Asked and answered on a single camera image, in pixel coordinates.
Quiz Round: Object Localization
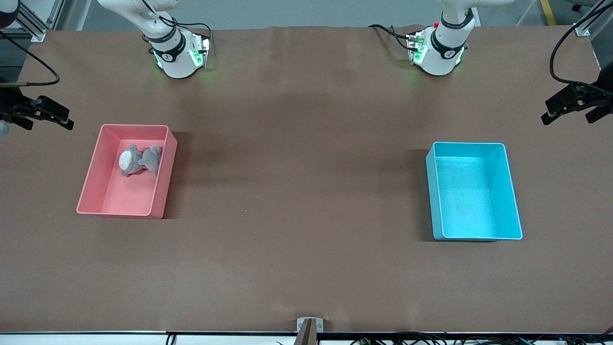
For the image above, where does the black right arm base cable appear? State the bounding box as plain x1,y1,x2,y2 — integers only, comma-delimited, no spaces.
133,0,214,53

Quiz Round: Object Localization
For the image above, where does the aluminium frame profile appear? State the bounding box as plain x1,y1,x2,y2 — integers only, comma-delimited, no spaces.
17,0,47,43
47,0,66,30
574,0,613,38

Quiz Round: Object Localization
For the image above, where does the black arm base cable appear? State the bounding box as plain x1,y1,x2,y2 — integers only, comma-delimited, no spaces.
368,23,415,52
133,0,214,53

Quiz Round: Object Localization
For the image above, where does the silver base connector bracket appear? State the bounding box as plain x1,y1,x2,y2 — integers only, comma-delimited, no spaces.
406,30,428,65
188,34,212,69

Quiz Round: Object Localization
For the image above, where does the plain grey plush toy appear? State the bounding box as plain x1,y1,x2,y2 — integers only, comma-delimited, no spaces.
139,144,164,178

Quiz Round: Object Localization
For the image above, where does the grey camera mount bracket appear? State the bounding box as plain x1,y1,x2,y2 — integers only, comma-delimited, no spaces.
295,317,325,345

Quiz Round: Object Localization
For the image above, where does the pink plastic box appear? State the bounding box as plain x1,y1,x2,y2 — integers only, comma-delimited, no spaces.
77,124,178,219

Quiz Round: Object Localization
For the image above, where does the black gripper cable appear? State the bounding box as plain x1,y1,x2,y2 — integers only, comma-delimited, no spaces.
549,2,613,92
0,29,61,88

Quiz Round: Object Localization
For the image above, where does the black left arm base cable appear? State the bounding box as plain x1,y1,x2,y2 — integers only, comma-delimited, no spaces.
368,23,415,52

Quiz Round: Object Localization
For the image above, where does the blue plastic box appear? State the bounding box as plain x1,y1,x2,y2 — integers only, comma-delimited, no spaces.
426,142,523,241

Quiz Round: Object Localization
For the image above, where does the grey plush with white belly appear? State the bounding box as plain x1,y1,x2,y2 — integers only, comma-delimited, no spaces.
118,143,145,177

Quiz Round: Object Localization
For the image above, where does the black cable bundle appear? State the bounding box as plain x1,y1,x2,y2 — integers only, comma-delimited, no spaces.
349,332,613,345

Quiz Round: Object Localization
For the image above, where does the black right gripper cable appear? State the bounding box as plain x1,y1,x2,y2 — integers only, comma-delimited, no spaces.
0,29,61,88

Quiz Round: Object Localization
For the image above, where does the large table cover mat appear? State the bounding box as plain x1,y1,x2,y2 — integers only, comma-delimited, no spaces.
0,25,613,334

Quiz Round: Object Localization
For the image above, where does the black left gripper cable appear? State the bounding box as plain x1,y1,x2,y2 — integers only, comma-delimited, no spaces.
549,2,613,92

